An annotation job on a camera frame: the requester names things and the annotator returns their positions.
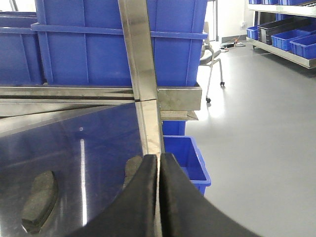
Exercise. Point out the blue plastic bin left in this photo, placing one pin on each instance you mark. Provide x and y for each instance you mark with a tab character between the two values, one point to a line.
20	59

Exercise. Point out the blue floor bin right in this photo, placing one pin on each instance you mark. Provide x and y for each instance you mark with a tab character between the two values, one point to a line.
187	153

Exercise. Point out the steel shelf with bins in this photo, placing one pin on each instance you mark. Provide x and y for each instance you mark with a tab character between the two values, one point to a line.
286	28

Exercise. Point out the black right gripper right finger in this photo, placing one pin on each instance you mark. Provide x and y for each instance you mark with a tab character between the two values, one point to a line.
185	212

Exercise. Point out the blue plastic bin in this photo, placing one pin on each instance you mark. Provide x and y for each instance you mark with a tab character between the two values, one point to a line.
81	41
20	59

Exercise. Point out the grey office chair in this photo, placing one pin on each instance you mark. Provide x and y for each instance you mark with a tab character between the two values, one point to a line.
209	57

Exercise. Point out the blue plastic bin right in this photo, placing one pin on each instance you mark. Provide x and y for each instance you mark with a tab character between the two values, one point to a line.
81	41

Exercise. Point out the stainless steel rack frame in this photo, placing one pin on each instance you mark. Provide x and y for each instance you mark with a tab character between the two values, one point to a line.
153	104

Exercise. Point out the grey brake pad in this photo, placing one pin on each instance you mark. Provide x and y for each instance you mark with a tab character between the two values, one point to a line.
40	202
131	168

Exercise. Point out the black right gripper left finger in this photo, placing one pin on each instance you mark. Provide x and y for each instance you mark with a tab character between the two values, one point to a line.
132	213

